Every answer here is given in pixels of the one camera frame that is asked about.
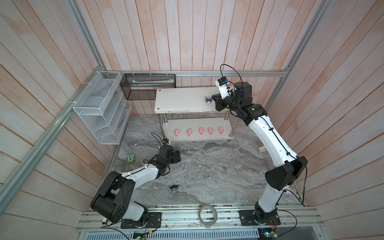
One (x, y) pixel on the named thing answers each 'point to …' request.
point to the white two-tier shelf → (190, 114)
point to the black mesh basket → (145, 86)
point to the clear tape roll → (205, 224)
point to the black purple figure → (174, 188)
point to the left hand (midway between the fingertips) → (175, 155)
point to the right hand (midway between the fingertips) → (212, 95)
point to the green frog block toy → (131, 159)
